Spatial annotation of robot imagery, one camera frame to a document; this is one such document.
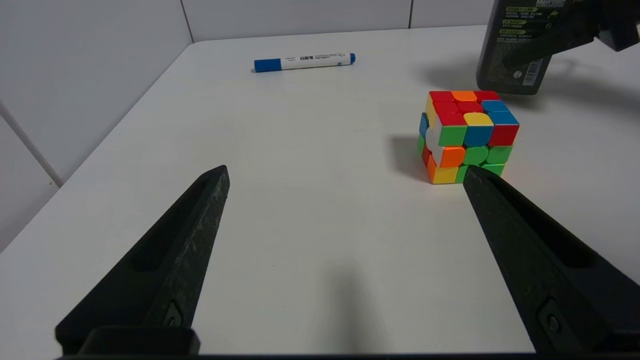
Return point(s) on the blue white marker pen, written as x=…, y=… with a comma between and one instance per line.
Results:
x=305, y=62

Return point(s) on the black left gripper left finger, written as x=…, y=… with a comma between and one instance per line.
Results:
x=165, y=270

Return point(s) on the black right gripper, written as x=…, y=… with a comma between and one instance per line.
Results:
x=620, y=22

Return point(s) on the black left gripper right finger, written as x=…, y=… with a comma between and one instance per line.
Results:
x=545, y=260

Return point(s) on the black bottle with label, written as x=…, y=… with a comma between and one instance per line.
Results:
x=500, y=77

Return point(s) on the colourful puzzle cube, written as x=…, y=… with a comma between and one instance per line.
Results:
x=465, y=140

